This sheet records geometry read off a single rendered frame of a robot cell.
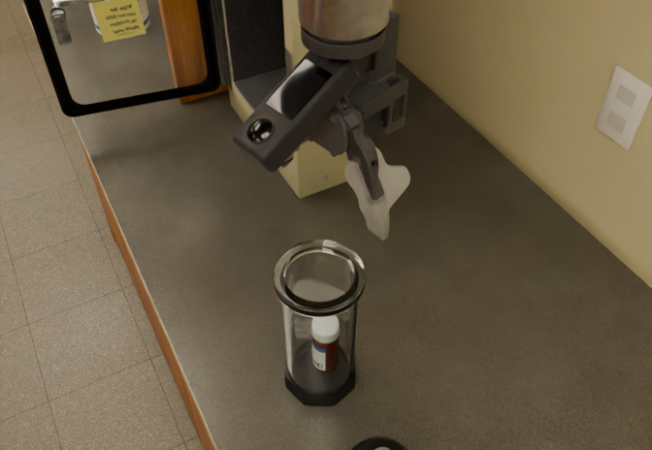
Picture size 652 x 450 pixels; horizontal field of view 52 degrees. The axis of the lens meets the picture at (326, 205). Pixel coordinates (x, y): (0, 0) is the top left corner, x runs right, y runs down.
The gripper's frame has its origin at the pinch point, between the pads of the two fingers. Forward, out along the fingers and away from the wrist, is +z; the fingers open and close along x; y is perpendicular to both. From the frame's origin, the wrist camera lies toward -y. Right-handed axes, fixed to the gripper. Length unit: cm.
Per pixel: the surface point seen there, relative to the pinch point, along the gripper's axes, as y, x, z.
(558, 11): 61, 10, 5
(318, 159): 25.3, 28.9, 26.8
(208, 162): 16, 49, 34
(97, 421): -18, 76, 128
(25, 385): -28, 101, 128
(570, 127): 58, 1, 22
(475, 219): 40, 5, 35
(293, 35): 21.6, 29.8, 1.6
